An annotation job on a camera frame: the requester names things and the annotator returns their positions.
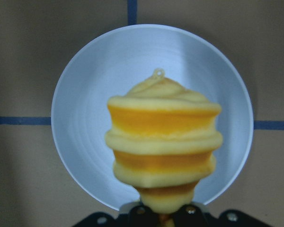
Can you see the spiral yellow bread roll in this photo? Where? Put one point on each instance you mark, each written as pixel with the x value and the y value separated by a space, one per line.
pixel 163 136

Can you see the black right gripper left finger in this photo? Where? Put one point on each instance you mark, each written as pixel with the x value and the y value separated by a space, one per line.
pixel 143 216

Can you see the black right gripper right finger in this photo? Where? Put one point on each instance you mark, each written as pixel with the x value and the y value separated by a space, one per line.
pixel 189 216

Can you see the blue plate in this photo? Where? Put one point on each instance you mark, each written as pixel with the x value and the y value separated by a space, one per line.
pixel 110 65

